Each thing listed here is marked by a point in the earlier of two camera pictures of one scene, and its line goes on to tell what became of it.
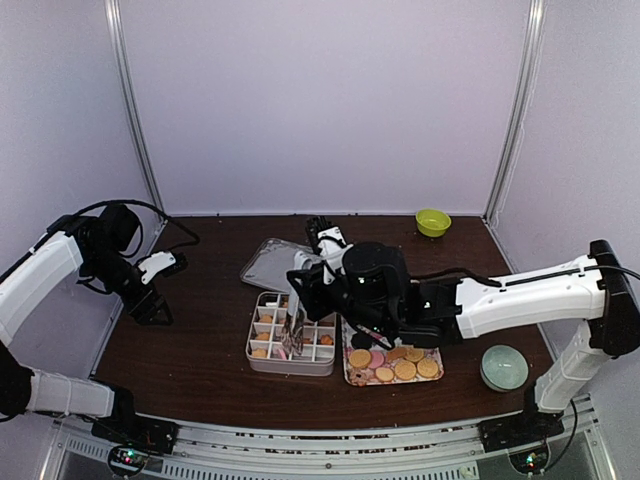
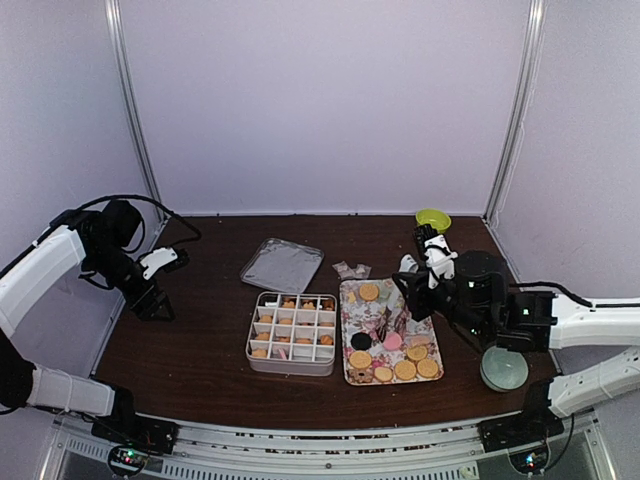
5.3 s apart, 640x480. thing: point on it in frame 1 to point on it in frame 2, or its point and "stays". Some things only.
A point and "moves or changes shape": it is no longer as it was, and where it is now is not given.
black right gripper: [310, 292] to [415, 297]
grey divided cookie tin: [266, 353] stays
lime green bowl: [432, 222] stays
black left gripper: [141, 314] stays
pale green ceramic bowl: [503, 367] stays
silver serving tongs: [294, 321] moves or changes shape
